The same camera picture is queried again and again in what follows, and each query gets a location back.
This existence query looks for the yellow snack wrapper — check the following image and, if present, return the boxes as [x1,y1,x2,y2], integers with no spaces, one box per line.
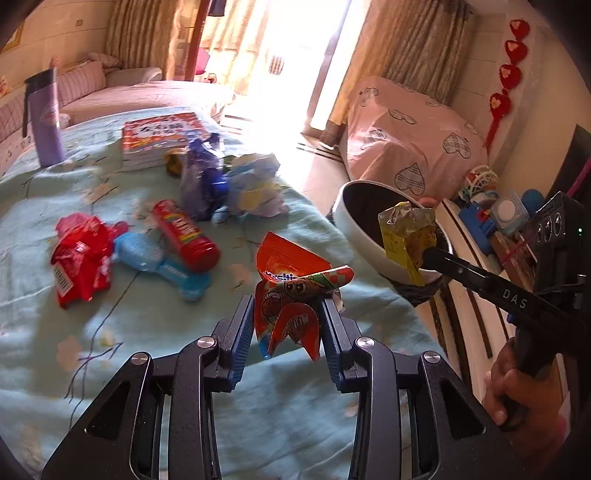
[378,201,437,286]

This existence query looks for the blue brush blister pack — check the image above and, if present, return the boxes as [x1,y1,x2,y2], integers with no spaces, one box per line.
[113,232,211,302]

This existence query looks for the orange cartoon snack wrapper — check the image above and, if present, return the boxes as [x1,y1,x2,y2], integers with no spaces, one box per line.
[253,232,355,361]

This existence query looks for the right hand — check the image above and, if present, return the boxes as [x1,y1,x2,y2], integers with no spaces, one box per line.
[483,340,567,469]

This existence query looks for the white tv cabinet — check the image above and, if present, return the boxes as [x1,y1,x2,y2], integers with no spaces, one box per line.
[434,199,515,400]

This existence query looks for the white cube toy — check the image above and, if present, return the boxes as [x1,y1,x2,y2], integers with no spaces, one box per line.
[491,192,530,236]

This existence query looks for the blue toy block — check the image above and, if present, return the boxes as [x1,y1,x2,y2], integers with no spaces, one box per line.
[459,203,497,255]

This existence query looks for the blue spiky ball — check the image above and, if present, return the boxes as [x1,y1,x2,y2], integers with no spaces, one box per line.
[521,189,545,217]

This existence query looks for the white basket ball toy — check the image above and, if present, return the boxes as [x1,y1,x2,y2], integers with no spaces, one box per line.
[462,165,499,200]

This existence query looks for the light blue floral tablecloth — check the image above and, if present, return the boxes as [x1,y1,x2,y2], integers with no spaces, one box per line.
[1,114,437,479]

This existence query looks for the red crumpled wrapper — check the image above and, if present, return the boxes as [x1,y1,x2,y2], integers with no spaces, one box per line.
[50,212,129,309]

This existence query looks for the red candy tube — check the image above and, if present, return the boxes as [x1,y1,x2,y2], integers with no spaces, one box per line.
[151,199,221,273]

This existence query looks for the pink heart pattern cover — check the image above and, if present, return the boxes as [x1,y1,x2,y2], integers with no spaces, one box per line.
[346,76,489,201]

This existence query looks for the red heart hanging decoration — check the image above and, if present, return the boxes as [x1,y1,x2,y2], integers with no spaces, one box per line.
[485,18,531,153]

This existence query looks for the blue crumpled snack bag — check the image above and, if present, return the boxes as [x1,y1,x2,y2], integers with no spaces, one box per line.
[180,133,228,221]

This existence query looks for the beige curtain right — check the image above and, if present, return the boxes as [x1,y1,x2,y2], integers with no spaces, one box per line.
[320,0,474,146]

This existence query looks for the beige curtain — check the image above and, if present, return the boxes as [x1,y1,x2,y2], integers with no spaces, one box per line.
[320,0,474,146]
[105,0,182,80]

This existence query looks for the green snack packet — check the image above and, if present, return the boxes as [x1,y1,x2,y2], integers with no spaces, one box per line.
[164,148,187,178]

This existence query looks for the crumpled white paper ball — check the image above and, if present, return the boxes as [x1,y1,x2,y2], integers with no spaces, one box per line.
[212,153,288,223]

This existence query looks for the red children's book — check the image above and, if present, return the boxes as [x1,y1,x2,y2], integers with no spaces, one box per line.
[121,112,208,171]

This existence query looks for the purple thermos bottle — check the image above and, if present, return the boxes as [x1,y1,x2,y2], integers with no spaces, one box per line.
[22,68,65,168]

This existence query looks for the pink sofa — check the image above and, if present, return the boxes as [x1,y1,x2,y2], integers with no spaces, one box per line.
[1,52,233,174]

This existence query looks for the striped pink cushion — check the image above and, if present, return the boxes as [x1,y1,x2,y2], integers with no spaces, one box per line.
[57,61,106,108]

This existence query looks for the beige curtain left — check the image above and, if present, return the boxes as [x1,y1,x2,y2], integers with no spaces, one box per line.
[105,0,182,80]

